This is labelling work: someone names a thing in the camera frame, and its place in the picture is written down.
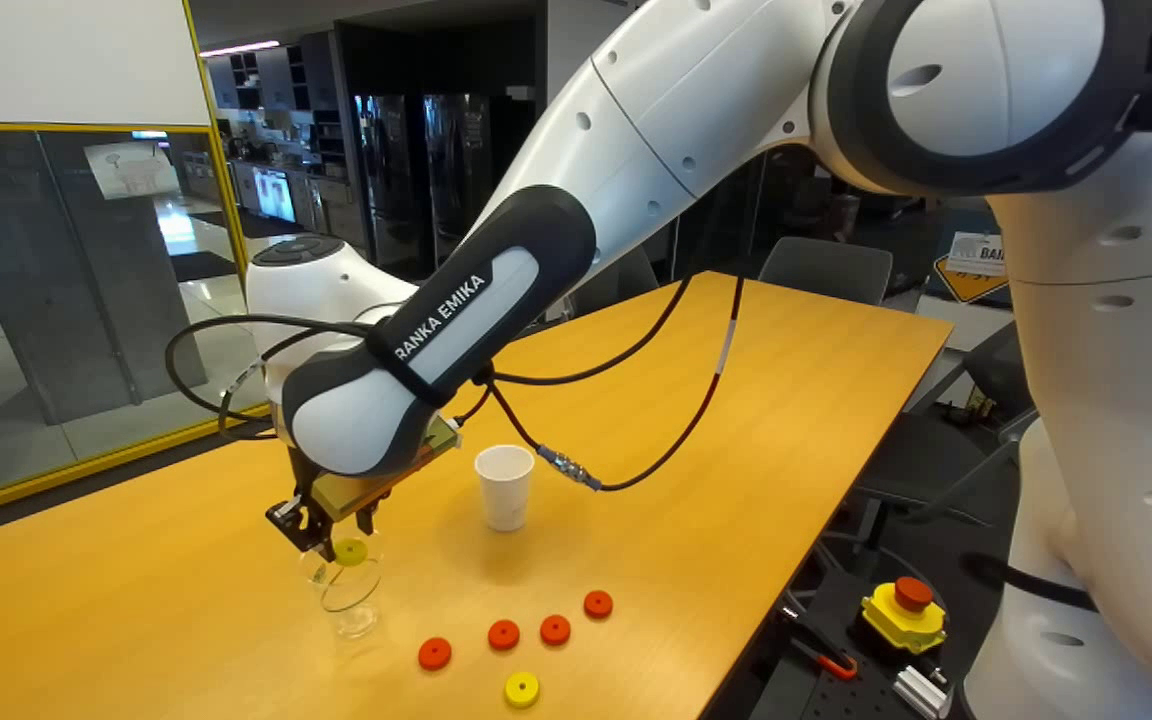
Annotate black orange clamp tool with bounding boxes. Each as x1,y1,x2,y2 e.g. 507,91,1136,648
778,606,864,687

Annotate yellow diamond warning sign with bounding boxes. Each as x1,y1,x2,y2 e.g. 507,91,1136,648
930,232,1009,305

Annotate white paper cup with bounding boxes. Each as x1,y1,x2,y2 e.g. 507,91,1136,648
470,442,541,537

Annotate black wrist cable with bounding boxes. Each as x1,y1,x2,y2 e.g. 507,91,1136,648
165,272,747,495

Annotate wooden camera mount plate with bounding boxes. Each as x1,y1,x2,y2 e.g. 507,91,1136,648
306,414,463,525

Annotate black perforated mounting board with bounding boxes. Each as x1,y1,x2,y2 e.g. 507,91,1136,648
700,531,1009,720

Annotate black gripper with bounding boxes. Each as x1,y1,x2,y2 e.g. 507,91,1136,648
262,451,385,559

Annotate wide white wall panel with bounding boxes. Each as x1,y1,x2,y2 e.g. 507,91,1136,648
0,0,216,134

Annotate grey office chair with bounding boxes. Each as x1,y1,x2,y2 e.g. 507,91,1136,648
757,232,898,309
852,316,1049,537
571,252,667,309

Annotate clear plastic cup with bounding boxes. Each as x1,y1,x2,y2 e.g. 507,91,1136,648
296,531,390,655

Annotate silver metal bracket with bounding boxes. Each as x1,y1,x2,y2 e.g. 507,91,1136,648
890,661,957,720

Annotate yellow emergency stop button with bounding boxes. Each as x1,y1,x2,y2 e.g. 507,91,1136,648
859,574,952,661

